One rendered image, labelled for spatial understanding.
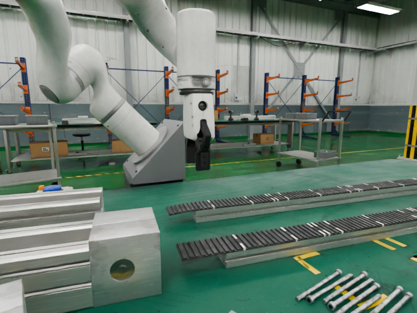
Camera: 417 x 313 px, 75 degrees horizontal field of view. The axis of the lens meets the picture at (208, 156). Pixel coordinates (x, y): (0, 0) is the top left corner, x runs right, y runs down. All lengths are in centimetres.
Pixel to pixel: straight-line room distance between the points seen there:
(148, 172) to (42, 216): 46
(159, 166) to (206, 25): 54
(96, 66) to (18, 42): 739
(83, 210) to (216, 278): 29
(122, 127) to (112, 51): 729
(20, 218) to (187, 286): 34
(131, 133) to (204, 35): 53
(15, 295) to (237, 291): 27
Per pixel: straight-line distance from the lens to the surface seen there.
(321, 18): 1183
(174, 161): 99
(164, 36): 69
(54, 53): 93
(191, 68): 58
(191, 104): 57
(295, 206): 75
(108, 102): 100
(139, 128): 101
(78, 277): 41
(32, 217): 61
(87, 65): 102
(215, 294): 43
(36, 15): 87
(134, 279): 42
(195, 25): 59
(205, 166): 57
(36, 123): 348
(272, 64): 1013
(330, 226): 59
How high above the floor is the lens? 104
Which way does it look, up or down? 10 degrees down
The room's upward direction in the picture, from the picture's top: straight up
